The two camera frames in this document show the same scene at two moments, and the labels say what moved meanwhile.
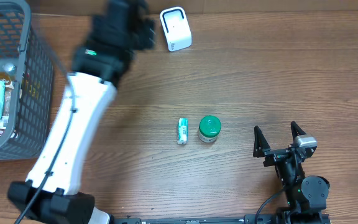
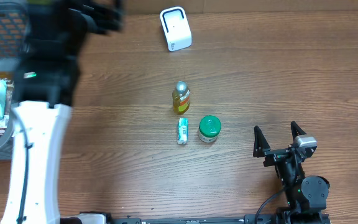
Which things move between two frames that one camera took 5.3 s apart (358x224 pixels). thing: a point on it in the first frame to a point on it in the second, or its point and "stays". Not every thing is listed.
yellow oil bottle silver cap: (7, 65) to (181, 98)
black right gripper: (261, 147) stays
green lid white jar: (209, 127) stays
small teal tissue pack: (183, 131) stays
